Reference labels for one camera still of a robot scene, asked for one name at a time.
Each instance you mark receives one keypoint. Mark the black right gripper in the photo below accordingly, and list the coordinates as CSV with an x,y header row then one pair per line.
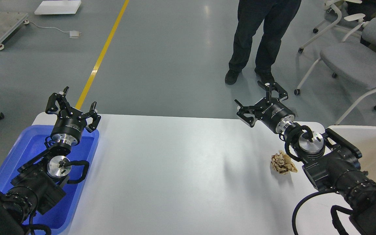
x,y
274,115

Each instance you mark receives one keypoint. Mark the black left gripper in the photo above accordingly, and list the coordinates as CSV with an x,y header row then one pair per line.
x,y
68,127

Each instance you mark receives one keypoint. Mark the brown paper ball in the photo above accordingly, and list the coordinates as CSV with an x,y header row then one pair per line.
x,y
282,163

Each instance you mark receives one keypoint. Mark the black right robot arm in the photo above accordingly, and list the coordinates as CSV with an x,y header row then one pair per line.
x,y
330,162

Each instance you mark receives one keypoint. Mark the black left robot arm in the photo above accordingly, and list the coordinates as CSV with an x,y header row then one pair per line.
x,y
39,186

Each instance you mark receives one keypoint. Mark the white flat board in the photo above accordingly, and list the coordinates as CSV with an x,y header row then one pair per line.
x,y
58,7

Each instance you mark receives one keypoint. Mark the grey chair near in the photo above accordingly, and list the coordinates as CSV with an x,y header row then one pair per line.
x,y
351,60

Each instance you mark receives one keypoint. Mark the grey chair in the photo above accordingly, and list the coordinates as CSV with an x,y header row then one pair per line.
x,y
343,14
351,60

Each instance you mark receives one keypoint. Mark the white plastic bin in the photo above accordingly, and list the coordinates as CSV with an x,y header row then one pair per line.
x,y
364,138

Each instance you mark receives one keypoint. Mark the grey chair far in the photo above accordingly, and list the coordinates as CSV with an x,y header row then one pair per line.
x,y
343,14

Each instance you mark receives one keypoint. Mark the white power adapter with cable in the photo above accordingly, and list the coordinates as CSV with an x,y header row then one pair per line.
x,y
72,34

